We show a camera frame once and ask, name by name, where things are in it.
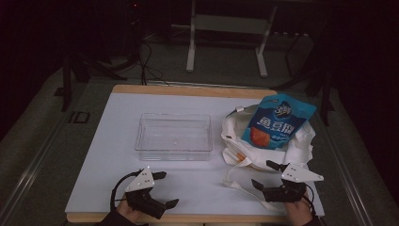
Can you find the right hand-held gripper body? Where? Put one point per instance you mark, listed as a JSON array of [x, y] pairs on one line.
[[298, 175]]

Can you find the person's right hand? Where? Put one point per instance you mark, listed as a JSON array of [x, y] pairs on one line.
[[299, 212]]

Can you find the blue snack packet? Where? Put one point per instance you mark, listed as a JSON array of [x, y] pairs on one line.
[[279, 122]]

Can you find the black tripod stand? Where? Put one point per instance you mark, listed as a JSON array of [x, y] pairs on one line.
[[78, 67]]

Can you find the black metal stand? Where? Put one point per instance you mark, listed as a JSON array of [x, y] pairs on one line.
[[316, 81]]

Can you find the white table mat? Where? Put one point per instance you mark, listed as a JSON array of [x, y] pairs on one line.
[[119, 157]]

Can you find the wooden table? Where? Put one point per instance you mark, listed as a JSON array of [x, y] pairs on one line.
[[188, 91]]

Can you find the person's left hand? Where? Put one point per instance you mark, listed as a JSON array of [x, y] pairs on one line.
[[127, 209]]

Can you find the white metal stand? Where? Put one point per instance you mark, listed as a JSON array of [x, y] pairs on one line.
[[230, 23]]

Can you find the black floor bracket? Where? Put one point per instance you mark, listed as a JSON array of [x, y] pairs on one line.
[[79, 117]]

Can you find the clear plastic box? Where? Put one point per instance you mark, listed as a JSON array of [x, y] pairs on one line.
[[174, 138]]

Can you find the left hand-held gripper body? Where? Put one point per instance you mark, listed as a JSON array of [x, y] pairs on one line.
[[141, 183]]

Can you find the dark equipment with red light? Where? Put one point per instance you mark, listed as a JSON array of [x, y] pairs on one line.
[[135, 22]]

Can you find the white cloth tote bag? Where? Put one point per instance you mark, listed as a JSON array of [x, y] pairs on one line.
[[269, 155]]

